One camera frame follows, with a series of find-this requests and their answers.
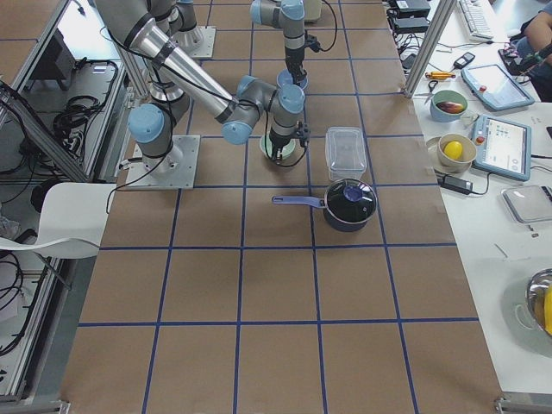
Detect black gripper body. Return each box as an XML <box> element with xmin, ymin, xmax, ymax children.
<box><xmin>269</xmin><ymin>122</ymin><xmax>311</xmax><ymax>148</ymax></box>
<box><xmin>284</xmin><ymin>33</ymin><xmax>320</xmax><ymax>76</ymax></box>

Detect green plastic bowl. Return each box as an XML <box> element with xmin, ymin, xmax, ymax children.
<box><xmin>259</xmin><ymin>135</ymin><xmax>296</xmax><ymax>160</ymax></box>

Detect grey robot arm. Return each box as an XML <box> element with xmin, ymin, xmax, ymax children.
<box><xmin>168</xmin><ymin>1</ymin><xmax>322</xmax><ymax>88</ymax></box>
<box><xmin>96</xmin><ymin>1</ymin><xmax>309</xmax><ymax>166</ymax></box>

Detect person forearm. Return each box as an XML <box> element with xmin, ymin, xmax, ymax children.
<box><xmin>524</xmin><ymin>9</ymin><xmax>552</xmax><ymax>52</ymax></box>

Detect blue plastic bowl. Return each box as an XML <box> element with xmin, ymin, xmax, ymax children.
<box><xmin>276</xmin><ymin>69</ymin><xmax>309</xmax><ymax>90</ymax></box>

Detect light blue fruit bowl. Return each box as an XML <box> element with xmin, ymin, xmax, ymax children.
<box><xmin>430</xmin><ymin>90</ymin><xmax>467</xmax><ymax>122</ymax></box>

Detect cream bowl on saucer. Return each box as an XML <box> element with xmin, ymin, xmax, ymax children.
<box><xmin>426</xmin><ymin>134</ymin><xmax>477</xmax><ymax>173</ymax></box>

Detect steel bowl with banana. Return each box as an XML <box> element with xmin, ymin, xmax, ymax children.
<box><xmin>514</xmin><ymin>268</ymin><xmax>551</xmax><ymax>338</ymax></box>

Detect clear plastic food container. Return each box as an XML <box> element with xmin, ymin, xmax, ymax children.
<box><xmin>325</xmin><ymin>127</ymin><xmax>367</xmax><ymax>181</ymax></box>

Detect dark blue saucepan with lid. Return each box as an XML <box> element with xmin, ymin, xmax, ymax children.
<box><xmin>272</xmin><ymin>179</ymin><xmax>378</xmax><ymax>232</ymax></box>

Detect black scissors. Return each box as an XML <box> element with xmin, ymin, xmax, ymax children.
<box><xmin>425</xmin><ymin>79</ymin><xmax>439</xmax><ymax>103</ymax></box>

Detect dark red fruit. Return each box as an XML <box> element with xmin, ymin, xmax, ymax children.
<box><xmin>436</xmin><ymin>101</ymin><xmax>465</xmax><ymax>114</ymax></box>

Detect yellow lemon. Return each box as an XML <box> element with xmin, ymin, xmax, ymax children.
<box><xmin>442</xmin><ymin>141</ymin><xmax>463</xmax><ymax>160</ymax></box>

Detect black power brick on desk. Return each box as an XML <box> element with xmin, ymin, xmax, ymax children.
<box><xmin>437</xmin><ymin>174</ymin><xmax>473</xmax><ymax>195</ymax></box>

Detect white keyboard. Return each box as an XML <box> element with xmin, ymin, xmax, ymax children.
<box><xmin>456</xmin><ymin>0</ymin><xmax>494</xmax><ymax>41</ymax></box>

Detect blue teach pendant tablet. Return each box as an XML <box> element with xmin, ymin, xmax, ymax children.
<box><xmin>461</xmin><ymin>64</ymin><xmax>535</xmax><ymax>111</ymax></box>

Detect white chair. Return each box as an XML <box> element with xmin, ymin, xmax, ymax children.
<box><xmin>1</xmin><ymin>182</ymin><xmax>116</xmax><ymax>260</ymax></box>

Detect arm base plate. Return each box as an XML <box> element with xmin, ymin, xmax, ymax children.
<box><xmin>188</xmin><ymin>26</ymin><xmax>216</xmax><ymax>60</ymax></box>
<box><xmin>125</xmin><ymin>135</ymin><xmax>201</xmax><ymax>190</ymax></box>

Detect orange handled tool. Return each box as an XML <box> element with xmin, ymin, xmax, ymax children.
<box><xmin>424</xmin><ymin>71</ymin><xmax>456</xmax><ymax>81</ymax></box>

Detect aluminium frame post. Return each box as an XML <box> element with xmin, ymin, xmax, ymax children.
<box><xmin>404</xmin><ymin>0</ymin><xmax>456</xmax><ymax>98</ymax></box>

